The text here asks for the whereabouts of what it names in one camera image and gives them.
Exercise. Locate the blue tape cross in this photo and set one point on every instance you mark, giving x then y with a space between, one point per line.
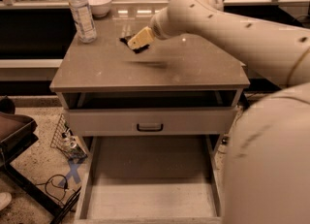
73 172

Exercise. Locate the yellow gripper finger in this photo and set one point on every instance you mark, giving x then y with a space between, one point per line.
142 38

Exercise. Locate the white ceramic bowl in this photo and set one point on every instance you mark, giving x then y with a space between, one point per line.
100 8

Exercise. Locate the wire basket with items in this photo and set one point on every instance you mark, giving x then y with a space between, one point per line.
65 141

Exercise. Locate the clear plastic water bottle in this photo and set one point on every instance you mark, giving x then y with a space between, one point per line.
83 19

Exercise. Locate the white shoe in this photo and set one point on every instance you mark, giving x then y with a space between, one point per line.
5 199

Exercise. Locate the closed drawer with black handle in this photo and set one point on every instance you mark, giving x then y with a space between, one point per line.
144 122

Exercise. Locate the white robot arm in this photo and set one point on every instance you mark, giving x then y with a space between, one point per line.
267 168

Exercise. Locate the grey drawer cabinet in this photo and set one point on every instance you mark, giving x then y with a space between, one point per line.
183 72

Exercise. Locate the open bottom drawer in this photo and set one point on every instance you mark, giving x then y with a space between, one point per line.
150 180

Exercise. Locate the dark chair at left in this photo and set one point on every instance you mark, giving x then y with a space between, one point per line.
16 135

